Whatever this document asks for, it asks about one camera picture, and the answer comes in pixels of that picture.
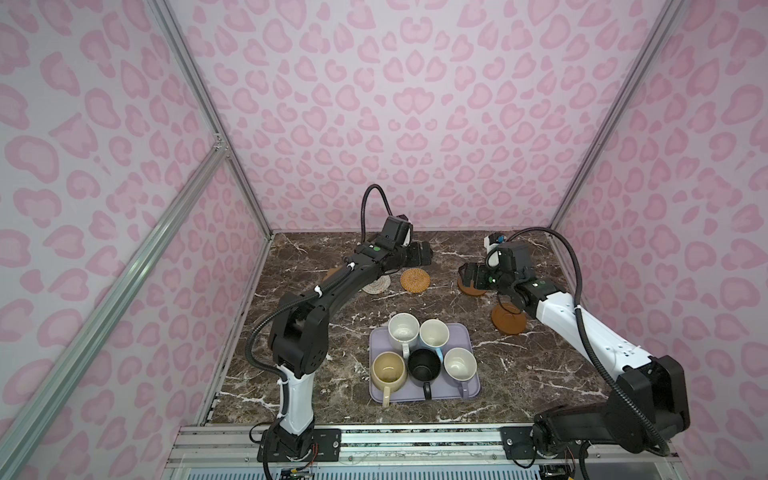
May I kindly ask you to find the rattan woven round coaster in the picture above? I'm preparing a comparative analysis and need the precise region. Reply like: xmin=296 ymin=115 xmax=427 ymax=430
xmin=400 ymin=268 xmax=431 ymax=294

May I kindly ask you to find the white multicolour woven coaster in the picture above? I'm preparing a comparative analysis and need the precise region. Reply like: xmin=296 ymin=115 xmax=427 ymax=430
xmin=362 ymin=275 xmax=391 ymax=295

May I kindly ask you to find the brown wooden round coaster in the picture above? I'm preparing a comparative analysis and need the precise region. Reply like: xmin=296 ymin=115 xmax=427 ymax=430
xmin=457 ymin=277 xmax=487 ymax=297

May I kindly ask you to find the white speckled mug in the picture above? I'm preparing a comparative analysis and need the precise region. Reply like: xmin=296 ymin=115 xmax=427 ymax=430
xmin=387 ymin=313 xmax=420 ymax=360

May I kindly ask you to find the light blue mug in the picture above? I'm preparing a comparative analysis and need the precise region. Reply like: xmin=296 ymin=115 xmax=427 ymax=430
xmin=419 ymin=319 xmax=450 ymax=361

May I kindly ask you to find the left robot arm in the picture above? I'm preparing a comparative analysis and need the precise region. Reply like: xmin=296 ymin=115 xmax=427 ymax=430
xmin=244 ymin=215 xmax=433 ymax=458

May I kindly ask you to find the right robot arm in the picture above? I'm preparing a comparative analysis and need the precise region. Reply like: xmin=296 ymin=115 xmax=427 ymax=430
xmin=458 ymin=241 xmax=691 ymax=456

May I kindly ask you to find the lavender plastic tray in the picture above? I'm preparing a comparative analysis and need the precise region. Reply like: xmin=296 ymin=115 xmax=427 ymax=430
xmin=369 ymin=323 xmax=481 ymax=404

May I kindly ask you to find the white lavender mug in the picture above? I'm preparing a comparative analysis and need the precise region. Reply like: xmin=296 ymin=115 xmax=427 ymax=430
xmin=443 ymin=347 xmax=478 ymax=400

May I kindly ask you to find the black mug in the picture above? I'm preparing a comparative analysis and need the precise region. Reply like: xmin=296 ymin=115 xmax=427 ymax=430
xmin=407 ymin=348 xmax=442 ymax=401

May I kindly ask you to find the beige yellow mug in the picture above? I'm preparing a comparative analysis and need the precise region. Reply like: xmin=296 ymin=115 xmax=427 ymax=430
xmin=371 ymin=351 xmax=408 ymax=408

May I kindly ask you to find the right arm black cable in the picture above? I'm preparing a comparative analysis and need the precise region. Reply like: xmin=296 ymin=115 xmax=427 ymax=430
xmin=506 ymin=226 xmax=670 ymax=451

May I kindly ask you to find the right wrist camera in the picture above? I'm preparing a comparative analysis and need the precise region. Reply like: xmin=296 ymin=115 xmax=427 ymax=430
xmin=484 ymin=232 xmax=505 ymax=268

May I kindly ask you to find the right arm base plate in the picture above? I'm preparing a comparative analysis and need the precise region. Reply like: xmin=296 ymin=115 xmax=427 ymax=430
xmin=499 ymin=425 xmax=579 ymax=464

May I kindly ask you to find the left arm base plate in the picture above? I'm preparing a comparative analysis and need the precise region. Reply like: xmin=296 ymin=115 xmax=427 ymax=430
xmin=257 ymin=426 xmax=342 ymax=463

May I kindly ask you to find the aluminium front rail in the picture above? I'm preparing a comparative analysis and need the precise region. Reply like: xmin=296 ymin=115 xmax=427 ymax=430
xmin=162 ymin=423 xmax=686 ymax=479

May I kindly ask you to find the aluminium diagonal frame strut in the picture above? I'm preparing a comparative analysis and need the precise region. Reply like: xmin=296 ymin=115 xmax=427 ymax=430
xmin=1 ymin=146 xmax=228 ymax=479

